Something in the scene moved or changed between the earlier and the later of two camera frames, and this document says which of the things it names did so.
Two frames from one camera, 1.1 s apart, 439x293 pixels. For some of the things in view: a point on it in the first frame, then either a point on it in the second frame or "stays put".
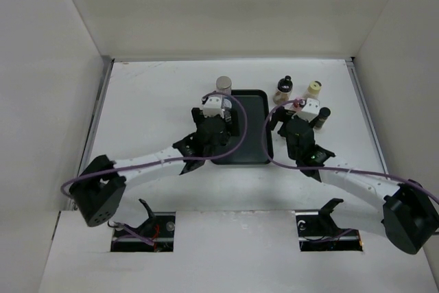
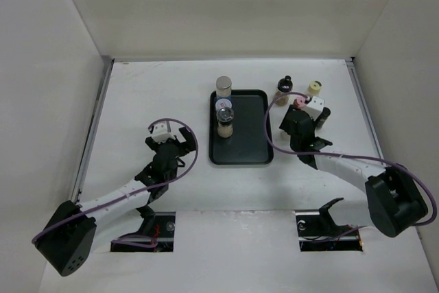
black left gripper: (232, 127) → (188, 145)
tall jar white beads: (223, 85) stays put
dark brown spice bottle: (324, 114) stays put
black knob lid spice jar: (283, 92) stays put
